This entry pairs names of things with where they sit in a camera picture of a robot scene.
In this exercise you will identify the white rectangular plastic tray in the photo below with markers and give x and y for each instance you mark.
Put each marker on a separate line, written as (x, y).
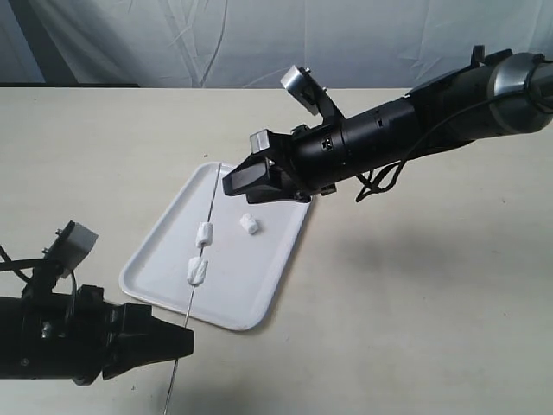
(243, 270)

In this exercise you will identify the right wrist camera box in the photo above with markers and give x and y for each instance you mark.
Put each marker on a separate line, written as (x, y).
(301, 85)

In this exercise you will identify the grey wrinkled backdrop cloth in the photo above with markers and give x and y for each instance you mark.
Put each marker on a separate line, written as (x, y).
(250, 44)

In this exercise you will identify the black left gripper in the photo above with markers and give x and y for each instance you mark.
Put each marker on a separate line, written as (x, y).
(80, 336)

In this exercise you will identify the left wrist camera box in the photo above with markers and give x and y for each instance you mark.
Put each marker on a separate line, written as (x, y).
(71, 246)

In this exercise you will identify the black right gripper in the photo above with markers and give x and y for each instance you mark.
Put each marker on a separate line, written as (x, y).
(306, 162)

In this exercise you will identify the white marshmallow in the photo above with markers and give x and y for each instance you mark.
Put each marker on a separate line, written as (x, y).
(249, 223)
(197, 270)
(204, 236)

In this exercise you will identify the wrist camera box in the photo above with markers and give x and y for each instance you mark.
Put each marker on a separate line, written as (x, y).
(301, 85)
(71, 246)

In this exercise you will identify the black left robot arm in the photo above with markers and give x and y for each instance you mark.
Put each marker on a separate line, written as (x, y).
(11, 318)

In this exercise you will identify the thin metal skewer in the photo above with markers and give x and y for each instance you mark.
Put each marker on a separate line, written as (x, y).
(191, 298)

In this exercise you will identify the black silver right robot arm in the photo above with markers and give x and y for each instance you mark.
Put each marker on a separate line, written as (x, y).
(495, 95)

